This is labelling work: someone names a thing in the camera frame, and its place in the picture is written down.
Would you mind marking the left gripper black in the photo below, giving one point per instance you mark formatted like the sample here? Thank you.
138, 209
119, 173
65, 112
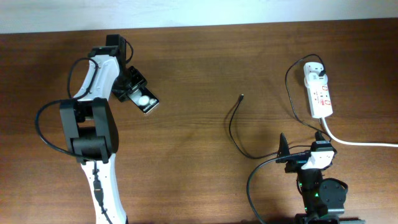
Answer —
120, 93

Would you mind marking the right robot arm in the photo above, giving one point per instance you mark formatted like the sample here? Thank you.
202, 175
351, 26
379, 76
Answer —
323, 199

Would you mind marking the white charger adapter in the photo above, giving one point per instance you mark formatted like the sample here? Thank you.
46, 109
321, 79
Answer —
312, 79

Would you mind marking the black smartphone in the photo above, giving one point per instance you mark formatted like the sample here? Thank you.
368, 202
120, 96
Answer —
144, 99

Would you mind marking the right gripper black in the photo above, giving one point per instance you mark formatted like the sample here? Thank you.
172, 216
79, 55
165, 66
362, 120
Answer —
294, 162

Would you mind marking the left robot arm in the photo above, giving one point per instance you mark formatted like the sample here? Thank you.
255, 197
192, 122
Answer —
90, 129

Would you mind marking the white power strip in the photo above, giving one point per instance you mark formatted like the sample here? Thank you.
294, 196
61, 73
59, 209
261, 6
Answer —
318, 97

